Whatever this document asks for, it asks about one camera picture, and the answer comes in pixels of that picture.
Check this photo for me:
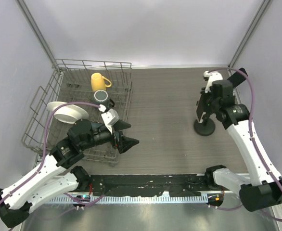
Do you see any yellow mug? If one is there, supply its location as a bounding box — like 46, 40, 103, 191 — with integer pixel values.
90, 73, 112, 91

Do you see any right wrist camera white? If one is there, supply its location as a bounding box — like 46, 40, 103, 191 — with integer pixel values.
203, 71, 223, 93

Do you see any pink case phone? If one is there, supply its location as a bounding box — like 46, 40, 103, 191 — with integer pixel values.
196, 93, 210, 123

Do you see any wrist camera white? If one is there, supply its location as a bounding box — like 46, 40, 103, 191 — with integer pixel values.
203, 71, 223, 93
101, 109, 120, 134

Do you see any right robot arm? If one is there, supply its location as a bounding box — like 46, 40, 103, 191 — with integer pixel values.
202, 80, 282, 212

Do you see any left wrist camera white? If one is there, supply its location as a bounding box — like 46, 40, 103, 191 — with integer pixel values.
101, 109, 120, 134

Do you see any white plate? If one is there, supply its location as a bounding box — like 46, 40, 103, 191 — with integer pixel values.
53, 104, 89, 124

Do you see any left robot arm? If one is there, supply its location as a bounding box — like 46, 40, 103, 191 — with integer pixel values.
0, 119, 139, 228

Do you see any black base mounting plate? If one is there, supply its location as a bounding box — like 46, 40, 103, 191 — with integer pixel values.
88, 174, 222, 197

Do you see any grey wire dish rack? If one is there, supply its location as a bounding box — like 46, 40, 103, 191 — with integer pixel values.
21, 59, 132, 155

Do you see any dark teal cup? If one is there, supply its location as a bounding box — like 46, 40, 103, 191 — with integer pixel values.
93, 90, 115, 108

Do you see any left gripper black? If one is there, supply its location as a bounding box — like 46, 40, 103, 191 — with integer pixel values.
80, 119, 139, 153

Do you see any white slotted cable duct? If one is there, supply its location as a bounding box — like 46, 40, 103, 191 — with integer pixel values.
44, 194, 209, 205

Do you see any black case phone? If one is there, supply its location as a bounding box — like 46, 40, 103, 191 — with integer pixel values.
227, 72, 246, 89

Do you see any black clamp phone stand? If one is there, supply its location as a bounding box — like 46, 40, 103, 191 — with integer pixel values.
193, 113, 216, 136

